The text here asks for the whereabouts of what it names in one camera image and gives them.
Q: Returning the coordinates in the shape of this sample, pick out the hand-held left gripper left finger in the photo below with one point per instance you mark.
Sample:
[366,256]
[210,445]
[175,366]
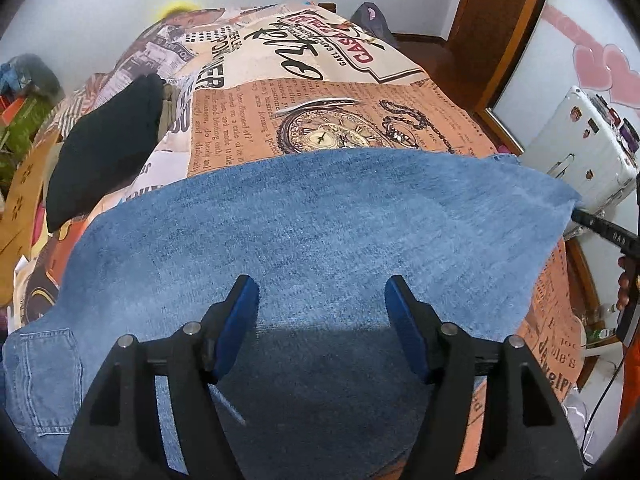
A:
[237,325]

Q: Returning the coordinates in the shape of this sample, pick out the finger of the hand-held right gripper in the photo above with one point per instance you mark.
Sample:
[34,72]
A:
[605,232]

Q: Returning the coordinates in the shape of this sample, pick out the khaki folded garment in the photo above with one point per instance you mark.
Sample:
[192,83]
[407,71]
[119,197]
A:
[169,110]

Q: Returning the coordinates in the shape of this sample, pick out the person's right hand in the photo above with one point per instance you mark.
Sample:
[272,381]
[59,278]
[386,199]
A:
[625,285]

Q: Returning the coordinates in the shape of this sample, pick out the dark grey bag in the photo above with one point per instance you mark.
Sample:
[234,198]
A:
[372,20]

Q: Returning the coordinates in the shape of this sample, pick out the grey blue cloth bundle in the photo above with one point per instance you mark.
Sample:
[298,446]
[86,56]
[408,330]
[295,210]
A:
[30,75]

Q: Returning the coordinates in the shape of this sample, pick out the pink heart wall decoration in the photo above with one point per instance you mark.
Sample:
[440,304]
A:
[595,67]

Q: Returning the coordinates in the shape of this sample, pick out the white suitcase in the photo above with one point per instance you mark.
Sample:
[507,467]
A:
[565,150]

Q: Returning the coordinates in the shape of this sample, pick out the wooden door frame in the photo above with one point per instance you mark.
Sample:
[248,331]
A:
[500,20]

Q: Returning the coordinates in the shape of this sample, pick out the wooden bed frame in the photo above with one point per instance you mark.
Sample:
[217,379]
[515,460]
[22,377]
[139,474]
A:
[420,42]

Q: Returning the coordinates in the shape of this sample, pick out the printed blanket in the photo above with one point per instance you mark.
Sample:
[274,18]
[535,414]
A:
[350,100]

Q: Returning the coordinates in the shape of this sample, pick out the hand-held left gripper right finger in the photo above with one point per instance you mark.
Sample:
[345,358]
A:
[407,325]

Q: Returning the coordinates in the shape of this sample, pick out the blue denim pants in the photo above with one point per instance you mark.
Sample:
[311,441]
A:
[320,220]

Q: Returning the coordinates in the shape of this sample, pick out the yellow plush toy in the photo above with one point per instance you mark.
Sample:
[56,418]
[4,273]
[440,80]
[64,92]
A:
[176,9]

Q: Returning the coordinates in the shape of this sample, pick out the black folded garment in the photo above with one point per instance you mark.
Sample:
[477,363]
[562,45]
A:
[100,150]

